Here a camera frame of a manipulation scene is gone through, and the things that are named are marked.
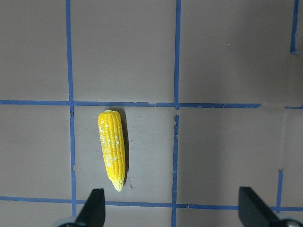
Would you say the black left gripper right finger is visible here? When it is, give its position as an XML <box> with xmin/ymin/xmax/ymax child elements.
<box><xmin>238</xmin><ymin>187</ymin><xmax>283</xmax><ymax>227</ymax></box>

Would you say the yellow corn cob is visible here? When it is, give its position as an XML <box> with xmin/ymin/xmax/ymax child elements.
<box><xmin>98</xmin><ymin>110</ymin><xmax>126</xmax><ymax>192</ymax></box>

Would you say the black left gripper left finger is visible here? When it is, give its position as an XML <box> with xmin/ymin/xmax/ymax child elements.
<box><xmin>74</xmin><ymin>189</ymin><xmax>106</xmax><ymax>227</ymax></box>

